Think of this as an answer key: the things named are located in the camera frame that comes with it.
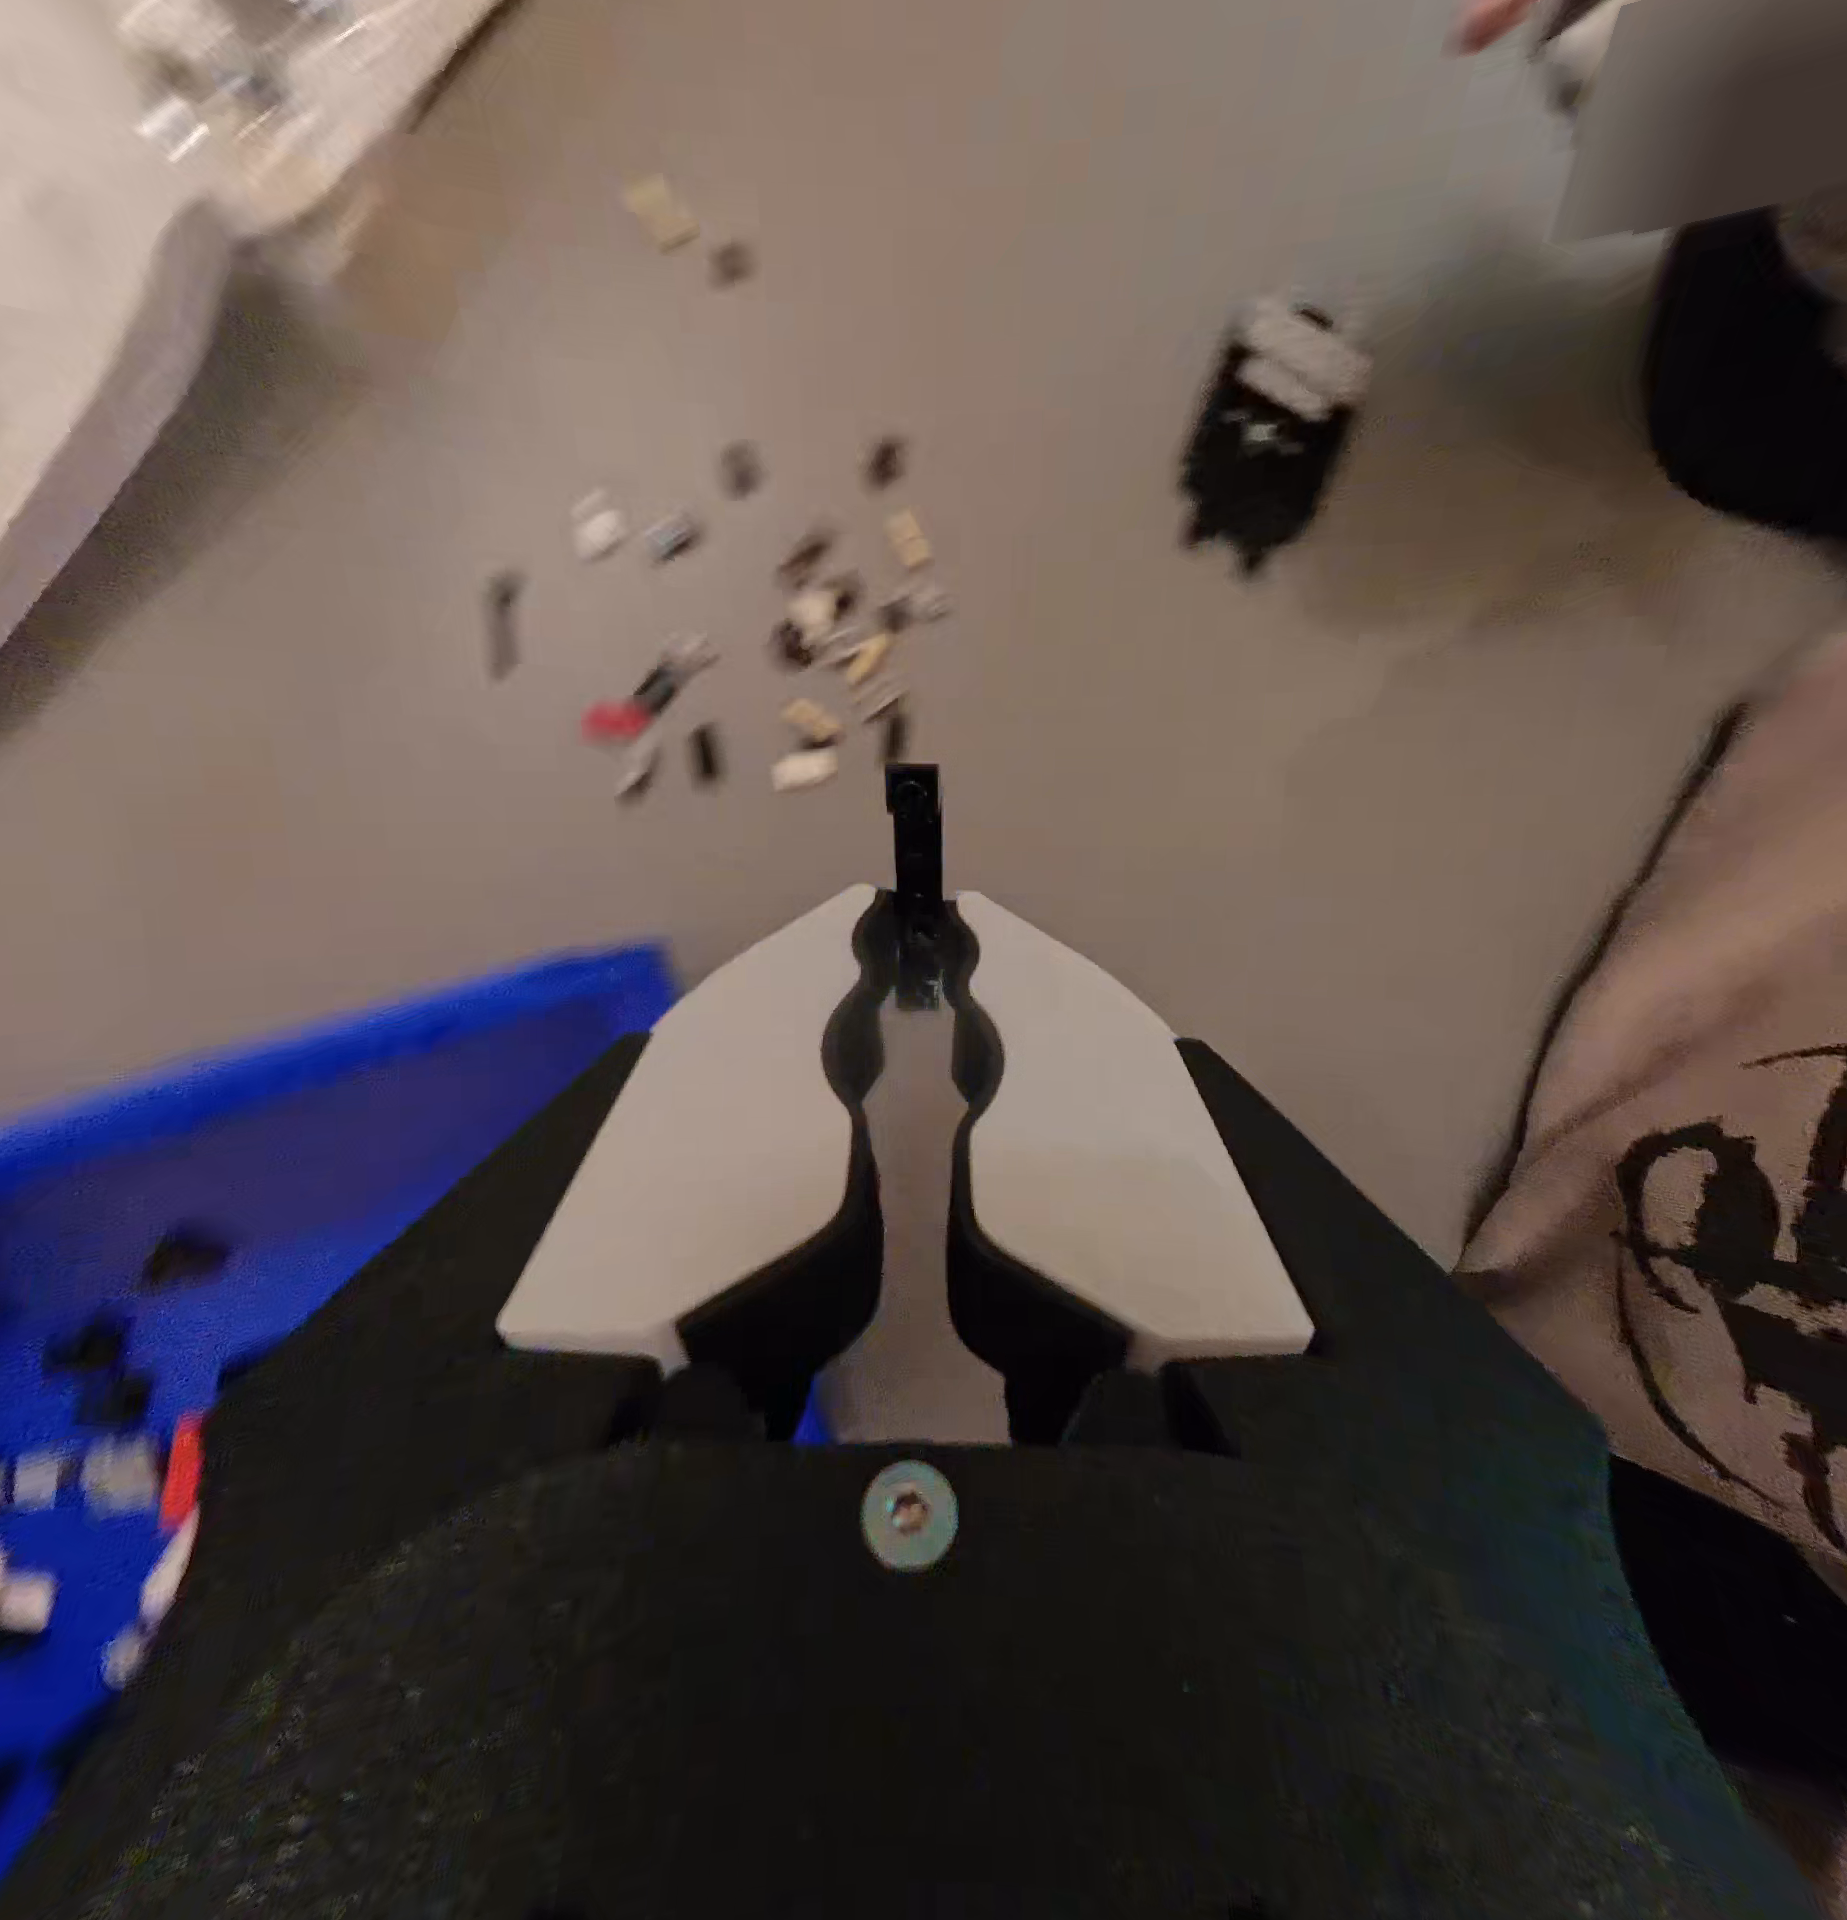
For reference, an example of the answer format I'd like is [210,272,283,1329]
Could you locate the person's beige sweatshirt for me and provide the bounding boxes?
[1456,614,1847,1598]

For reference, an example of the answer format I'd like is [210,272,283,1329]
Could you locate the person's black trousers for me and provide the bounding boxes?
[1606,1455,1847,1823]

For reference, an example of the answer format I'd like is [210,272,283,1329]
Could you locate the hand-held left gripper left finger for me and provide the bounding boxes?
[498,884,883,1439]

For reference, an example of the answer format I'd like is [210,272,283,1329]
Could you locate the blue plastic bin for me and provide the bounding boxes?
[0,943,681,1920]

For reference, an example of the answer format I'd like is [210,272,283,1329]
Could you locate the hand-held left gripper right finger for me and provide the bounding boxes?
[945,891,1315,1442]

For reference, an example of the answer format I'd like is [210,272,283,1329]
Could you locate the thin black brick plate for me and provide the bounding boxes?
[886,765,948,1008]

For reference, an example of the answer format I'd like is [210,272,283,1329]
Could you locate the scattered small toy bricks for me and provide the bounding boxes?
[480,170,956,803]

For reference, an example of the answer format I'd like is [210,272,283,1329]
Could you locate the heap of toy bricks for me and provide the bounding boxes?
[0,1220,212,1688]

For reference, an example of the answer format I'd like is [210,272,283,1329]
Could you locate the black toy car chassis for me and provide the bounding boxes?
[1179,298,1377,573]

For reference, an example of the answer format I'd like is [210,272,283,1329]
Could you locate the grey desk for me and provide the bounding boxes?
[0,0,1847,1449]

